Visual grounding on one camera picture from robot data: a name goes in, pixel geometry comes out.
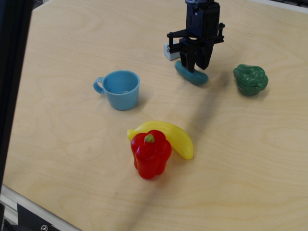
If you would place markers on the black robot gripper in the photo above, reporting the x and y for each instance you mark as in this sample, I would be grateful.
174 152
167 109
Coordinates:
205 30

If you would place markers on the dark green toy cucumber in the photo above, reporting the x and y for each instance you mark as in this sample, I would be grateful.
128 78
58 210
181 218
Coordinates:
197 78

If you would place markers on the light blue plastic cup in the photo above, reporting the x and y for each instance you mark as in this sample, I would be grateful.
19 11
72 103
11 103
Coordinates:
121 88

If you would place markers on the light blue small cube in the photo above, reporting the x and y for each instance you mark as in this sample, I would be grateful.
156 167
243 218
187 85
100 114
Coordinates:
172 53

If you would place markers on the green toy bell pepper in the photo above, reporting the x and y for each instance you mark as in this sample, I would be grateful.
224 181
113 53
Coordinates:
250 79

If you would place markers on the yellow toy banana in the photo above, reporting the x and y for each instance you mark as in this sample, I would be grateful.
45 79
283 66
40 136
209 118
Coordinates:
178 138

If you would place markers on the red toy bell pepper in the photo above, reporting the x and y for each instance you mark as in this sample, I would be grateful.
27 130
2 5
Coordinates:
151 151

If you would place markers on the aluminium table edge frame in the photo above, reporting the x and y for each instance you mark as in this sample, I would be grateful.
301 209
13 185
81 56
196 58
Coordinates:
9 198

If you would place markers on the black corner bracket with screw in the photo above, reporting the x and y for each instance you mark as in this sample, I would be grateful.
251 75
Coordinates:
35 219

